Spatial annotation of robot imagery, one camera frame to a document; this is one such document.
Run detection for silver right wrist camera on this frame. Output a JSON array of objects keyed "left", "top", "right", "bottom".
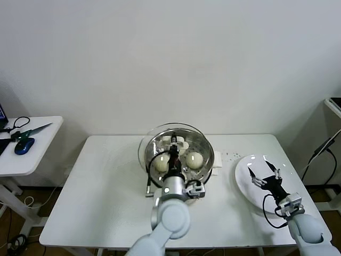
[{"left": 279, "top": 193, "right": 305, "bottom": 217}]

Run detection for thin black looped cable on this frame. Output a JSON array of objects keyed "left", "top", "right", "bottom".
[{"left": 2, "top": 116, "right": 30, "bottom": 134}]

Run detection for white floor cable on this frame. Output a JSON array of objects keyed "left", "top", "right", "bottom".
[{"left": 23, "top": 186, "right": 58, "bottom": 209}]

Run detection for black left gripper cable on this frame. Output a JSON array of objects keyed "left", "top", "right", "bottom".
[{"left": 144, "top": 149, "right": 173, "bottom": 198}]

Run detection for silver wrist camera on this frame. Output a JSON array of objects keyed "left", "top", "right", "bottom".
[
  {"left": 185, "top": 180, "right": 207, "bottom": 200},
  {"left": 279, "top": 193, "right": 305, "bottom": 217}
]

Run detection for white side table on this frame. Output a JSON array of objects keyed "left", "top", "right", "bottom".
[{"left": 0, "top": 116, "right": 64, "bottom": 235}]

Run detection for black laptop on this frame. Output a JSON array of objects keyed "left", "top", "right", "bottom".
[{"left": 0, "top": 103, "right": 13, "bottom": 158}]

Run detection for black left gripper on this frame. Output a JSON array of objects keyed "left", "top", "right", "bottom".
[{"left": 166, "top": 132, "right": 185, "bottom": 177}]

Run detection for blue computer mouse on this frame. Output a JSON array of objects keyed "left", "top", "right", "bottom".
[{"left": 14, "top": 138, "right": 35, "bottom": 156}]

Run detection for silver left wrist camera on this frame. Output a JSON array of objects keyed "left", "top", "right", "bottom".
[{"left": 185, "top": 180, "right": 207, "bottom": 200}]

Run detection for round white plate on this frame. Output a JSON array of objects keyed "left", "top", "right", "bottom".
[{"left": 234, "top": 154, "right": 303, "bottom": 214}]

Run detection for black floor cable bundle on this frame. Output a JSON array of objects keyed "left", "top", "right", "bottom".
[{"left": 6, "top": 234, "right": 27, "bottom": 252}]

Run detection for round glass pot lid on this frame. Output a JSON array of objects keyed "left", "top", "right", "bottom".
[{"left": 137, "top": 122, "right": 215, "bottom": 185}]

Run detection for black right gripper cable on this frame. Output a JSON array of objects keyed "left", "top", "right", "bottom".
[{"left": 262, "top": 194, "right": 290, "bottom": 229}]

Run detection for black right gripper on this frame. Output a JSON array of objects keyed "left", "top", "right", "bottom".
[{"left": 247, "top": 161, "right": 291, "bottom": 204}]

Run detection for green handled scissors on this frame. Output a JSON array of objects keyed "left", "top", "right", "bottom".
[{"left": 10, "top": 123, "right": 54, "bottom": 141}]

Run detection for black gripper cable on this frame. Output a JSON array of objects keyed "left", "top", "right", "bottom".
[
  {"left": 144, "top": 149, "right": 173, "bottom": 198},
  {"left": 262, "top": 194, "right": 290, "bottom": 229}
]

